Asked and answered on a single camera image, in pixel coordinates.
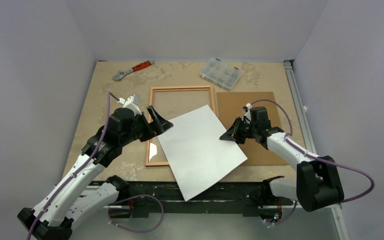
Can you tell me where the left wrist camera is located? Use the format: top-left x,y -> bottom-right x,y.
117,93 -> 142,116

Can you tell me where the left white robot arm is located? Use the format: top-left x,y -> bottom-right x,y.
17,104 -> 174,240

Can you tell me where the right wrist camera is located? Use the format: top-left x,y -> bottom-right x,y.
242,103 -> 252,114

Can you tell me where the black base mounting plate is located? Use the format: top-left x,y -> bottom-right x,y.
108,181 -> 293,220

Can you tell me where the brown fibreboard backing board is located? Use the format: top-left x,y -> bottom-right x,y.
216,91 -> 288,166

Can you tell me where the clear plastic organizer box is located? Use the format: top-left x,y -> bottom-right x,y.
200,58 -> 243,91

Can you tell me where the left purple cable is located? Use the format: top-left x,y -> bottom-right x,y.
25,91 -> 165,240

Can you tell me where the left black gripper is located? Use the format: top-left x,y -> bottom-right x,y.
120,105 -> 172,146

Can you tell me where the red handled adjustable wrench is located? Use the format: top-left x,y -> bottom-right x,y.
112,60 -> 155,82

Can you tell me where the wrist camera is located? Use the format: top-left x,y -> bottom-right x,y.
242,103 -> 252,114
117,93 -> 142,116

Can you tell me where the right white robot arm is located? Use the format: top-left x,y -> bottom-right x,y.
220,105 -> 345,212

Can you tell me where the orange wooden picture frame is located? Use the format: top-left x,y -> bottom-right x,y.
144,86 -> 217,168

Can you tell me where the photo print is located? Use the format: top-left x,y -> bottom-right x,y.
158,105 -> 247,202

